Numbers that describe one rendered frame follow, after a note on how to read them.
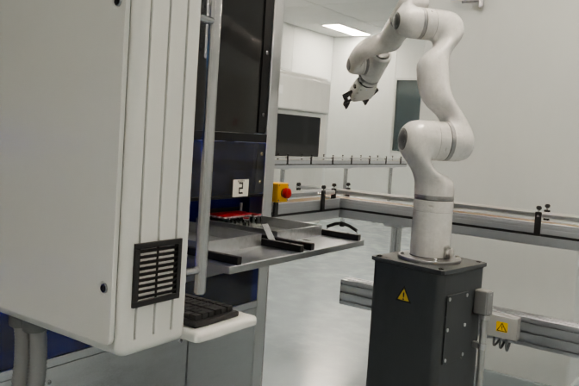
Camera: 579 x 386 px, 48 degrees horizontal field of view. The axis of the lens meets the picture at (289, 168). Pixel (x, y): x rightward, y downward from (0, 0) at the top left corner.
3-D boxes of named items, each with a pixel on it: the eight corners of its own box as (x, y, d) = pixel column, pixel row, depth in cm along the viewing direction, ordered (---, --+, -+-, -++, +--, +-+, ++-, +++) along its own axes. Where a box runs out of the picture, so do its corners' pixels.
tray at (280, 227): (195, 227, 221) (196, 217, 221) (243, 222, 242) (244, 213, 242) (277, 242, 202) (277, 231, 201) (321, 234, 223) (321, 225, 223)
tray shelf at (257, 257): (102, 245, 189) (102, 239, 189) (252, 226, 246) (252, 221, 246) (229, 274, 162) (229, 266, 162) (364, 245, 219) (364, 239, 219)
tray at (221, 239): (115, 237, 193) (116, 226, 193) (178, 230, 214) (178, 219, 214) (201, 255, 174) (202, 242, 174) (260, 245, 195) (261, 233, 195)
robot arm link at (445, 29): (415, 164, 203) (463, 166, 207) (433, 153, 192) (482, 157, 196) (406, 17, 215) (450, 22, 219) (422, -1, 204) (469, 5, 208)
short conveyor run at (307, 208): (251, 230, 248) (253, 189, 248) (220, 225, 257) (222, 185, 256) (342, 218, 305) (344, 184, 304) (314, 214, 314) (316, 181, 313)
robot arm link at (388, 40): (374, 28, 225) (346, 79, 251) (416, 31, 229) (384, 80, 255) (370, 8, 229) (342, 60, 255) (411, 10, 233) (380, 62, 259)
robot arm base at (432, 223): (472, 261, 202) (477, 202, 201) (439, 267, 188) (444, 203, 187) (420, 251, 215) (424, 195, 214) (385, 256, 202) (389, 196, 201)
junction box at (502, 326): (486, 335, 265) (488, 313, 265) (489, 332, 269) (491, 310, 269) (516, 342, 258) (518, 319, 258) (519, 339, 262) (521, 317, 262)
